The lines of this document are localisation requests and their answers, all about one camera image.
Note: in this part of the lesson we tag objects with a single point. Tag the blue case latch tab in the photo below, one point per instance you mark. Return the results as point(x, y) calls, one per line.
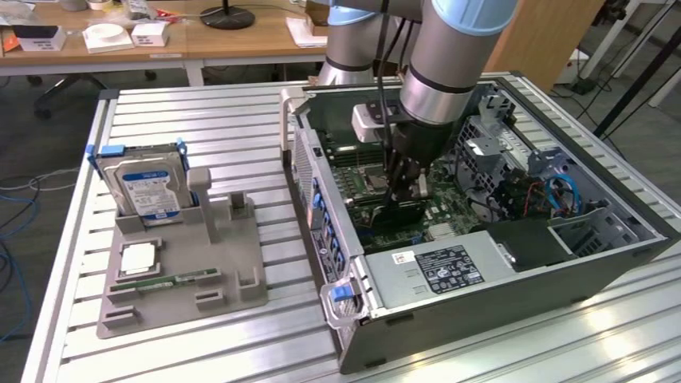
point(341, 295)

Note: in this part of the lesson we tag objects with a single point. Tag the blue expansion card retainer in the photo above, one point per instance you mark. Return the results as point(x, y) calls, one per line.
point(318, 201)

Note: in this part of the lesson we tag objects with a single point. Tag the black graphics card metal bracket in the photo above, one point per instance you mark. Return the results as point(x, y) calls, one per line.
point(398, 213)

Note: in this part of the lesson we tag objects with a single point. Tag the green RAM stick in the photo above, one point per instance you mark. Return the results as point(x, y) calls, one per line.
point(159, 280)

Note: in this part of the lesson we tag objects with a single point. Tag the CPU socket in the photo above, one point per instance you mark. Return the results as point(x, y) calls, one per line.
point(374, 179)

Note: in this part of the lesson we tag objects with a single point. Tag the grey power supply unit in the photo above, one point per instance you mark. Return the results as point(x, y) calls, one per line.
point(398, 283)

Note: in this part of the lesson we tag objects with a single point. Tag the perforated metal drive cage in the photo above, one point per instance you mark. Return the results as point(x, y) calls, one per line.
point(475, 171)

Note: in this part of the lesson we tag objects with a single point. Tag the black RAM slot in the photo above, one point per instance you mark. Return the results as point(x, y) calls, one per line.
point(342, 150)
point(353, 160)

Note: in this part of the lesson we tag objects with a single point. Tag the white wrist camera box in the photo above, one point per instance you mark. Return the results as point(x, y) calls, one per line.
point(366, 123)

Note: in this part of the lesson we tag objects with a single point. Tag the hard disk in blue caddy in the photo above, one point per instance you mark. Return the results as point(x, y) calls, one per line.
point(149, 191)

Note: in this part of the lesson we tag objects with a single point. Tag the black slanted stand pole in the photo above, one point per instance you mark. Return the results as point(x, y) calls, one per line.
point(639, 80)

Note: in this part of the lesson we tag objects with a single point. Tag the small red item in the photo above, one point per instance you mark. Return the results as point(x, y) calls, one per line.
point(166, 16)

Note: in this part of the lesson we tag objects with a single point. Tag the black office chair base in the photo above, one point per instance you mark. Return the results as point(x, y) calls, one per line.
point(69, 85)

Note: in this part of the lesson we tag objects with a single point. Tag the grey plastic parts rack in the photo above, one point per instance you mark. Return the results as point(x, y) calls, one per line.
point(174, 307)

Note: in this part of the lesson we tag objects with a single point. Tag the wooden office desk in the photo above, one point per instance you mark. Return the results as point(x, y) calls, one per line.
point(80, 56)
point(238, 44)

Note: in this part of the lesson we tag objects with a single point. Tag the white cardboard box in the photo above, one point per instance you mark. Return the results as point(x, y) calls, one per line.
point(149, 36)

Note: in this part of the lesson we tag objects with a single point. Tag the wooden cabinet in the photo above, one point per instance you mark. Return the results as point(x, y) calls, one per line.
point(553, 40)

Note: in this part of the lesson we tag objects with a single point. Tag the grey metal disk bay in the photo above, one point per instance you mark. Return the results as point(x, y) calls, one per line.
point(601, 223)

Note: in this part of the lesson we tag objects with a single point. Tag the silver CPU chip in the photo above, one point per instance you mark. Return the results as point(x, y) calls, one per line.
point(138, 259)

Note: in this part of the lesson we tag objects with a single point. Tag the open brown cardboard box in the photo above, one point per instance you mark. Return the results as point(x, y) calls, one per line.
point(315, 16)

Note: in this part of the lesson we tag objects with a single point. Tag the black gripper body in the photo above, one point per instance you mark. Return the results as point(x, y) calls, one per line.
point(419, 139)

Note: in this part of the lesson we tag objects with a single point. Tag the dark grey open PC case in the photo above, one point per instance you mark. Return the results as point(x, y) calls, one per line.
point(478, 311)

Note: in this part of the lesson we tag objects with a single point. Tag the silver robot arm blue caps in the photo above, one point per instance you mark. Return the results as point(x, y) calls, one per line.
point(446, 60)

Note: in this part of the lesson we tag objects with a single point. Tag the white box black lid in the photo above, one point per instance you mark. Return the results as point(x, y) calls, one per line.
point(40, 42)

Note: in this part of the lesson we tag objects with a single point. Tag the small silver chipset heatsink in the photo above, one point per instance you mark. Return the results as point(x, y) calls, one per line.
point(438, 232)

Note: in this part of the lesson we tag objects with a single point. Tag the grey cup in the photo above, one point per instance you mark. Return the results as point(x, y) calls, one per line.
point(72, 5)

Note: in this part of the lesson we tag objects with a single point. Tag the green motherboard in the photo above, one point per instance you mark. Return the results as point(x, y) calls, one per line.
point(451, 207)

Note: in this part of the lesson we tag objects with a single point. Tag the black floor power adapter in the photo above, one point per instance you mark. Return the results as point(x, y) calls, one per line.
point(585, 85)

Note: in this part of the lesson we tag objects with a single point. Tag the white paper stack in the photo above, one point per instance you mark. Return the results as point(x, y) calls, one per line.
point(305, 34)

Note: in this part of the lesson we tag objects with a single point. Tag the black round lamp base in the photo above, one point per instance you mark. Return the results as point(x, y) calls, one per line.
point(227, 20)

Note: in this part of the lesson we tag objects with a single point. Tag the clear plastic bag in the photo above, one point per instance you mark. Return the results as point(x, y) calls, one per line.
point(138, 10)

